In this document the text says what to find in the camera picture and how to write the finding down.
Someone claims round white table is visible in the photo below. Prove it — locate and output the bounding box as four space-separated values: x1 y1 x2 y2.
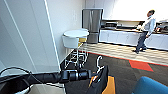
63 29 90 38

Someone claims steel refrigerator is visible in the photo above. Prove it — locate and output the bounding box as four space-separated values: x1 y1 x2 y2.
82 8 104 44

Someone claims yellow chair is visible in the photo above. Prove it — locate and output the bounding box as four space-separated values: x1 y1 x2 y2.
78 37 88 44

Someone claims white kitchen counter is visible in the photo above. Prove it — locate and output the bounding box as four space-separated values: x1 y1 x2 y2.
98 19 168 52

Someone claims pale clothes hanger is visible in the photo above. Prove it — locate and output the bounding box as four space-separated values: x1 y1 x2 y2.
94 54 109 78

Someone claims white wardrobe door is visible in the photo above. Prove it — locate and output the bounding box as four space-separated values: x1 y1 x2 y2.
0 0 66 94

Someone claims black garment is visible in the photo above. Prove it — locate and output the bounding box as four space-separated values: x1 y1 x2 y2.
85 64 110 94

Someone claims person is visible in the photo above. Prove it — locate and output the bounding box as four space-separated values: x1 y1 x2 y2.
132 9 157 55

